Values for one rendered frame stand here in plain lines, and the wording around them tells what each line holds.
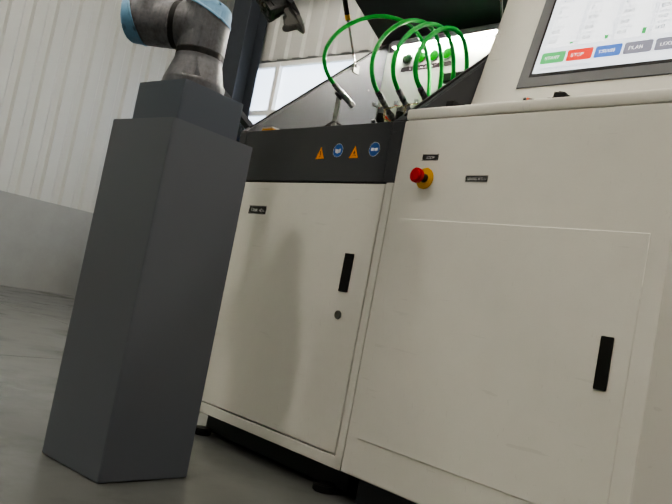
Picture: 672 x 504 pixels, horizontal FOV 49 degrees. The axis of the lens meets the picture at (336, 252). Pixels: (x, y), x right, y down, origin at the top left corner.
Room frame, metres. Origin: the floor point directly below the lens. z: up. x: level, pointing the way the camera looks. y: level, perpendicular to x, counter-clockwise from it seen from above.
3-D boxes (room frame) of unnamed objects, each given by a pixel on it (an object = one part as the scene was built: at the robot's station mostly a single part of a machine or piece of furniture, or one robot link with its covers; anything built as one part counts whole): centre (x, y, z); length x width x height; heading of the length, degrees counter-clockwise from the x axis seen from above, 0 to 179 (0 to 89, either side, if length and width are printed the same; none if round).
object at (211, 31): (1.76, 0.42, 1.07); 0.13 x 0.12 x 0.14; 80
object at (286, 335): (2.08, 0.13, 0.44); 0.65 x 0.02 x 0.68; 43
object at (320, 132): (2.09, 0.12, 0.87); 0.62 x 0.04 x 0.16; 43
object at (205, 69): (1.75, 0.41, 0.95); 0.15 x 0.15 x 0.10
